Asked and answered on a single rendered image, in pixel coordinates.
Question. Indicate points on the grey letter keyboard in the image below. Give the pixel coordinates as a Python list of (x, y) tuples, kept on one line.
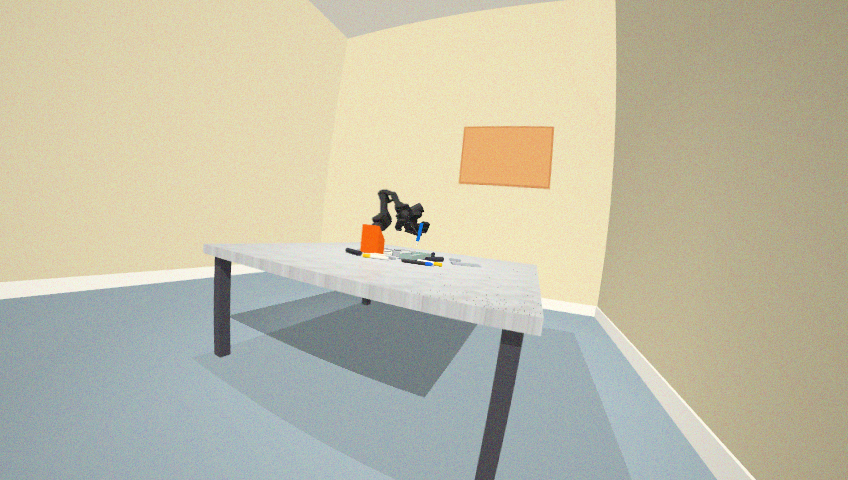
[(414, 255)]

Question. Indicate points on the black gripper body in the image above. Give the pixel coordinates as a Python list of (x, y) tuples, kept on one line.
[(403, 222)]

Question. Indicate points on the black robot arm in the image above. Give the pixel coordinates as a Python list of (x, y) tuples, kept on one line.
[(384, 219)]

